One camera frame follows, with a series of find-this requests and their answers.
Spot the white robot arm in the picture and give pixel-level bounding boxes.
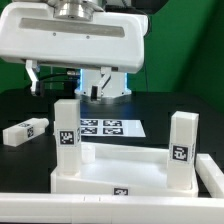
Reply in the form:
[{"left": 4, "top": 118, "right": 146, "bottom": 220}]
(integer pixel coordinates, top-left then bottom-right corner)
[{"left": 0, "top": 0, "right": 169, "bottom": 104}]

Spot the white front fence bar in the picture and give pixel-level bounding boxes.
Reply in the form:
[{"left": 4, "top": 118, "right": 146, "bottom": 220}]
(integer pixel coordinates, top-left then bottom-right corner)
[{"left": 0, "top": 193, "right": 224, "bottom": 224}]

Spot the white right fence bar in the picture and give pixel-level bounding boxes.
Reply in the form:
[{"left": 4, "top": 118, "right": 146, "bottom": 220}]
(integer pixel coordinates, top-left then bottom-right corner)
[{"left": 196, "top": 154, "right": 224, "bottom": 199}]

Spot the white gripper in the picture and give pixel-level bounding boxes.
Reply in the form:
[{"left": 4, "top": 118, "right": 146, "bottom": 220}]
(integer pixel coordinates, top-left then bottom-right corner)
[{"left": 0, "top": 2, "right": 148, "bottom": 101}]

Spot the paper sheet with markers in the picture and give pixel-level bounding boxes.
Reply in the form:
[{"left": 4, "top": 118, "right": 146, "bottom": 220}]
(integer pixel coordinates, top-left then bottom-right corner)
[{"left": 80, "top": 118, "right": 145, "bottom": 137}]

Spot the white desk top tray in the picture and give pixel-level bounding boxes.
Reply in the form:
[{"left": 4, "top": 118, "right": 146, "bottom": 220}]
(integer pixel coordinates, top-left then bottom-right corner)
[{"left": 51, "top": 142, "right": 198, "bottom": 197}]

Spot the white fence bar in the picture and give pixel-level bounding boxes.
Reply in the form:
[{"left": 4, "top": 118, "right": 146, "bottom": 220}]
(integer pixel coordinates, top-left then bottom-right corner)
[
  {"left": 0, "top": 193, "right": 224, "bottom": 224},
  {"left": 196, "top": 154, "right": 224, "bottom": 199}
]

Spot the black cable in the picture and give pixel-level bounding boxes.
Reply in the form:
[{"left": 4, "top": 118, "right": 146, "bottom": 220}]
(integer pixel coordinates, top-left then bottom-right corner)
[{"left": 36, "top": 73, "right": 81, "bottom": 84}]

